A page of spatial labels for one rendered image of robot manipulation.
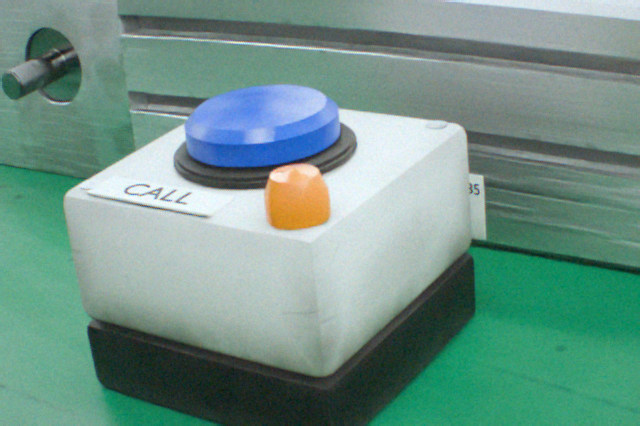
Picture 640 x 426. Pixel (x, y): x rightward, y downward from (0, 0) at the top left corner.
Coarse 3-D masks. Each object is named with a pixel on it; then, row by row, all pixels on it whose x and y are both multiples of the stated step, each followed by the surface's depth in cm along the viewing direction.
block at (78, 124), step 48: (0, 0) 48; (48, 0) 47; (96, 0) 46; (0, 48) 50; (48, 48) 48; (96, 48) 47; (0, 96) 51; (48, 96) 49; (96, 96) 48; (144, 96) 47; (0, 144) 52; (48, 144) 50; (96, 144) 49
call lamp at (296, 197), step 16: (272, 176) 29; (288, 176) 29; (304, 176) 29; (320, 176) 29; (272, 192) 29; (288, 192) 29; (304, 192) 29; (320, 192) 29; (272, 208) 29; (288, 208) 29; (304, 208) 29; (320, 208) 29; (272, 224) 29; (288, 224) 29; (304, 224) 29; (320, 224) 29
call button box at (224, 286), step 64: (384, 128) 34; (448, 128) 34; (128, 192) 32; (192, 192) 31; (256, 192) 31; (384, 192) 31; (448, 192) 34; (128, 256) 32; (192, 256) 31; (256, 256) 29; (320, 256) 29; (384, 256) 31; (448, 256) 34; (128, 320) 33; (192, 320) 32; (256, 320) 30; (320, 320) 29; (384, 320) 32; (448, 320) 35; (128, 384) 34; (192, 384) 33; (256, 384) 31; (320, 384) 30; (384, 384) 32
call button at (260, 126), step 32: (224, 96) 34; (256, 96) 34; (288, 96) 33; (320, 96) 33; (192, 128) 32; (224, 128) 32; (256, 128) 31; (288, 128) 31; (320, 128) 32; (224, 160) 32; (256, 160) 31; (288, 160) 32
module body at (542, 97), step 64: (128, 0) 45; (192, 0) 43; (256, 0) 42; (320, 0) 40; (384, 0) 39; (448, 0) 38; (512, 0) 37; (576, 0) 36; (128, 64) 46; (192, 64) 44; (256, 64) 43; (320, 64) 41; (384, 64) 40; (448, 64) 39; (512, 64) 39; (576, 64) 38; (512, 128) 38; (576, 128) 37; (512, 192) 39; (576, 192) 38; (576, 256) 39
